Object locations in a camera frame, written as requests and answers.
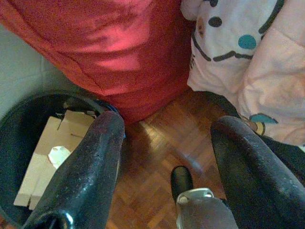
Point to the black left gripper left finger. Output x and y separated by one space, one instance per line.
88 171

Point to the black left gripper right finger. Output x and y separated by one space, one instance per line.
257 181

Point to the crumpled white paper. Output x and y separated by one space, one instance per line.
58 156

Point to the flattened cardboard box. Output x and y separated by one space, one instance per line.
47 138

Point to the silver robot leg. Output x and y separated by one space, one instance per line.
202 212

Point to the black robot foot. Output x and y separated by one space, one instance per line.
182 181

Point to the black rubbish bin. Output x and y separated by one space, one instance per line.
21 119

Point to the pink printed blanket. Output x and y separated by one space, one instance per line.
274 83

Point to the red fabric cushion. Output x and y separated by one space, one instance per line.
107 47

